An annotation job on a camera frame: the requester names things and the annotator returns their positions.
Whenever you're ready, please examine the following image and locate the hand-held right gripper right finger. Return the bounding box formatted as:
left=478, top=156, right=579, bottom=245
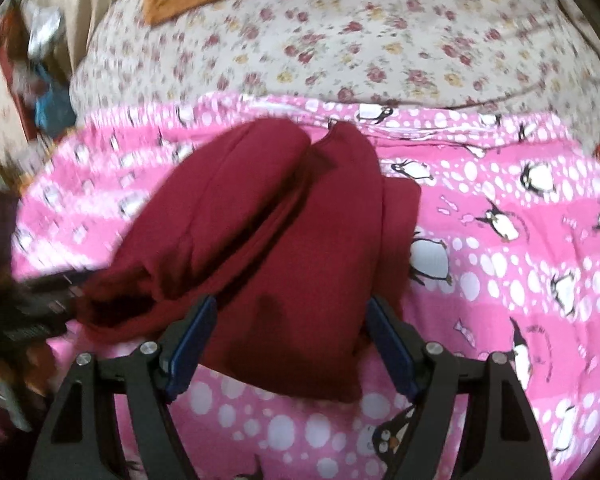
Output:
left=367, top=295, right=554, bottom=480

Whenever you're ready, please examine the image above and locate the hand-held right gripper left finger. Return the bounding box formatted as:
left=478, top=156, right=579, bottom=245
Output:
left=27, top=294, right=219, bottom=480

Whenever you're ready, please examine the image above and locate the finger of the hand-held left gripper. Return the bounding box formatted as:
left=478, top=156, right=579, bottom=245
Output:
left=22, top=270, right=88, bottom=297

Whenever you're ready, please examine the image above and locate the dark red garment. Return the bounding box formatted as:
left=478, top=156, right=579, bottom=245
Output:
left=76, top=119, right=423, bottom=404

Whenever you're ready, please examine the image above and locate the pink penguin print blanket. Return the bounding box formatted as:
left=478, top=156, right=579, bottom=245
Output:
left=11, top=91, right=600, bottom=480

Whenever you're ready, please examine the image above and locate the blue cloth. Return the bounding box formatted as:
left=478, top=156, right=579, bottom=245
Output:
left=34, top=62, right=77, bottom=132

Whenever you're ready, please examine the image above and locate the beige curtain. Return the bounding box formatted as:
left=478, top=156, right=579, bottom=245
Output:
left=10, top=0, right=148, bottom=78

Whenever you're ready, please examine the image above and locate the floral bedsheet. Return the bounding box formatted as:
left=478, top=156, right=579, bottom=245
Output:
left=69, top=0, right=600, bottom=126

